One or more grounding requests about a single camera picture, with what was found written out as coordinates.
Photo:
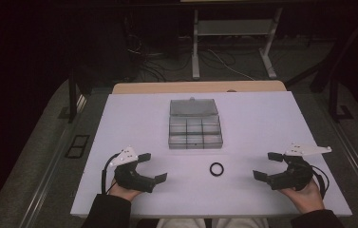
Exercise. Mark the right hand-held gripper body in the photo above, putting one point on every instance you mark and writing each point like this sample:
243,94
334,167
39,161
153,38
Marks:
293,177

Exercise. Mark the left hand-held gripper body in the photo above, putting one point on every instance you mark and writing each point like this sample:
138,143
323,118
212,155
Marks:
132,179

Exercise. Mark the person's left hand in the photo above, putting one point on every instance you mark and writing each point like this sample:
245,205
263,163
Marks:
123,192

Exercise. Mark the person's right hand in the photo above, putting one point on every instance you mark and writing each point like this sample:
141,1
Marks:
306,198

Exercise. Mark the clear plastic compartment box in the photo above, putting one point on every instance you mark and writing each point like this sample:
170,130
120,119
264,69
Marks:
195,126

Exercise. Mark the black metal stand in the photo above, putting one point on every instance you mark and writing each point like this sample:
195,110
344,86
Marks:
334,95
72,95

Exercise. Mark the white metal stand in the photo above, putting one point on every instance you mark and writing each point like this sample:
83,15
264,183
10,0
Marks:
236,27

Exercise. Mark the metal floor rail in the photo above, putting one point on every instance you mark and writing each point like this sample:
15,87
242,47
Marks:
45,177
357,164

